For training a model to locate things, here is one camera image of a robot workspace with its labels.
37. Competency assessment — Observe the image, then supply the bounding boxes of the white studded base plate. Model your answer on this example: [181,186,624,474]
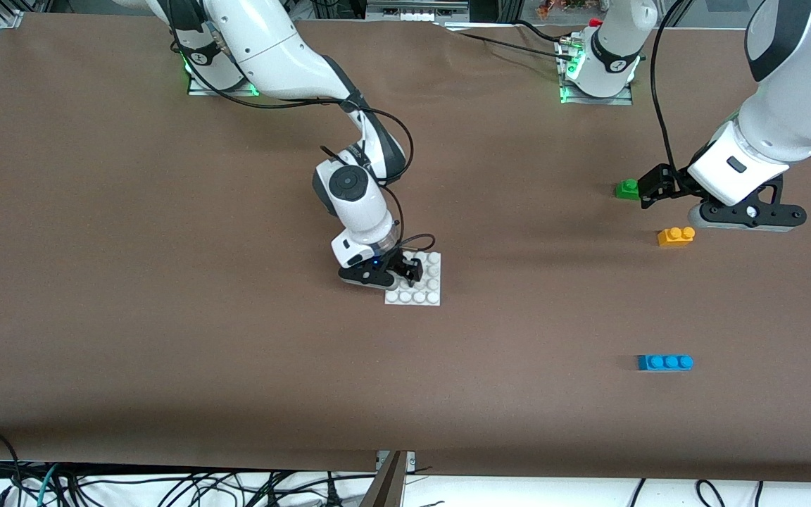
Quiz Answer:
[384,251,442,307]

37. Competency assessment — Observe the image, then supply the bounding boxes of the yellow two-stud block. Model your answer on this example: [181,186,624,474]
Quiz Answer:
[658,226,696,248]

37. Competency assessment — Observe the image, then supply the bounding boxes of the blue three-stud block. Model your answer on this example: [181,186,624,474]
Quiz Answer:
[636,354,694,373]

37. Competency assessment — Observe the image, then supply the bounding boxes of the small orange red objects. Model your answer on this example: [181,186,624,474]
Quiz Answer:
[536,0,589,18]

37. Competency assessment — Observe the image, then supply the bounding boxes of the silver metal rack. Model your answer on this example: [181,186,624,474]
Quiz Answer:
[365,0,470,23]

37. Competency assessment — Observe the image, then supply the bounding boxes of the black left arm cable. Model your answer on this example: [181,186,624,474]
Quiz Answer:
[650,0,686,173]

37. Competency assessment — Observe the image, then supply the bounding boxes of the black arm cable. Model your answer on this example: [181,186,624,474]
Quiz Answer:
[650,0,686,173]
[173,28,438,256]

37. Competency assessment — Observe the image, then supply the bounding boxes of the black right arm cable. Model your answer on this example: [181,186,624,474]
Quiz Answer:
[173,28,438,256]

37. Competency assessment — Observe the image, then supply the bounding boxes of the black cable on table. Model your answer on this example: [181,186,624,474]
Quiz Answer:
[441,20,579,61]

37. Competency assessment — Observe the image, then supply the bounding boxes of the dark metal post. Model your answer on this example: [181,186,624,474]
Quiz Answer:
[360,451,410,507]

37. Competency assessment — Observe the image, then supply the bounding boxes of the teal floor cable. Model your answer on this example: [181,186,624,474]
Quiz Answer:
[36,463,61,507]

